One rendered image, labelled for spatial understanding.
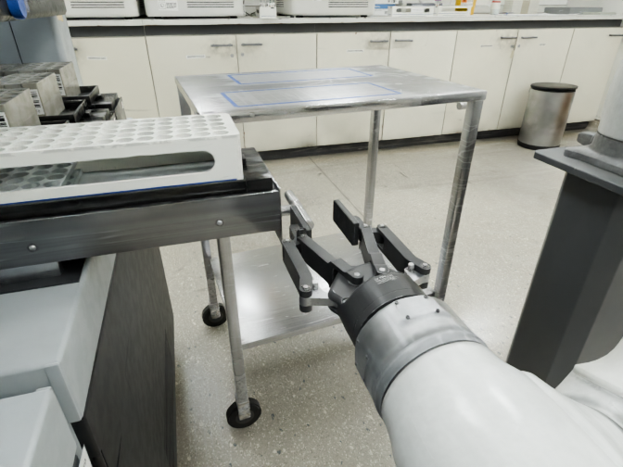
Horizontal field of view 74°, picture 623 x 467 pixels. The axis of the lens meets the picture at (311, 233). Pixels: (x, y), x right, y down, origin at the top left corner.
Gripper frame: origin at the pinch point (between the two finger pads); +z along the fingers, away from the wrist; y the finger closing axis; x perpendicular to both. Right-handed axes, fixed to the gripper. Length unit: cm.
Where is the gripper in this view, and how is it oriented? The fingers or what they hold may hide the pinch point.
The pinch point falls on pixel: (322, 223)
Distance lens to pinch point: 50.8
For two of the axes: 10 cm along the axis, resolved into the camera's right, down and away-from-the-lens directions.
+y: -9.6, 1.4, -2.5
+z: -2.9, -4.7, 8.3
